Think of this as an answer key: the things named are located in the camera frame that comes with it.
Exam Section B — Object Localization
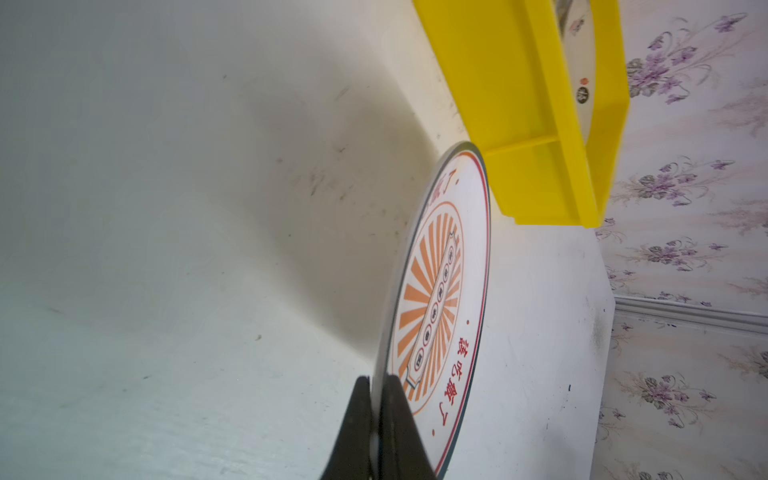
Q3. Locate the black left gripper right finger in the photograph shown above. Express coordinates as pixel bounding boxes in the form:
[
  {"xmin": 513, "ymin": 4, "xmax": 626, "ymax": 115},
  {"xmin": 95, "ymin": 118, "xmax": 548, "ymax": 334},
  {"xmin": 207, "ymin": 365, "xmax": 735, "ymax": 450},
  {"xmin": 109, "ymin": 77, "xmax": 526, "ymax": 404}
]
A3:
[{"xmin": 377, "ymin": 375, "xmax": 437, "ymax": 480}]

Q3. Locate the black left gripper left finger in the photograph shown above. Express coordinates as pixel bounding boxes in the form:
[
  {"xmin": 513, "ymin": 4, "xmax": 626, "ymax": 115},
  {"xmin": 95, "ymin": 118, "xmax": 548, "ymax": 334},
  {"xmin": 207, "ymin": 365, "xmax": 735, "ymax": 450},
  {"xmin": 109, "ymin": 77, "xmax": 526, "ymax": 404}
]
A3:
[{"xmin": 321, "ymin": 376, "xmax": 372, "ymax": 480}]

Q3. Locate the orange sunburst plate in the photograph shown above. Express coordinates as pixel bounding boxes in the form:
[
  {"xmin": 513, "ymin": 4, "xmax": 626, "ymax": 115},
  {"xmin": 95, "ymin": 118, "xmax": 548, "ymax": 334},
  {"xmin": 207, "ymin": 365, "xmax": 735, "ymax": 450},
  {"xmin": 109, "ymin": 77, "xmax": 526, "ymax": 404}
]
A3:
[{"xmin": 371, "ymin": 141, "xmax": 491, "ymax": 478}]

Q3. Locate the pale yellow small plate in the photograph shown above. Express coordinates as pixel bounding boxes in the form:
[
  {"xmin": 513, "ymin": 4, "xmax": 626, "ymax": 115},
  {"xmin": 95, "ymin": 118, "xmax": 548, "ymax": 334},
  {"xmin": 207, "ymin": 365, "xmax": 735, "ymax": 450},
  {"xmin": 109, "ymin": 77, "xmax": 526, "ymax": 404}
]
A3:
[{"xmin": 553, "ymin": 0, "xmax": 596, "ymax": 143}]

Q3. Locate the yellow plastic bin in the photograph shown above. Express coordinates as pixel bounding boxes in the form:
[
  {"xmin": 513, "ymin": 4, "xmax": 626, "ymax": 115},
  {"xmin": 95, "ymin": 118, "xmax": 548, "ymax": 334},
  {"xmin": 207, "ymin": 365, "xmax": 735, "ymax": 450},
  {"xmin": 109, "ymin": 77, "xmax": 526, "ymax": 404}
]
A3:
[{"xmin": 415, "ymin": 1, "xmax": 630, "ymax": 228}]

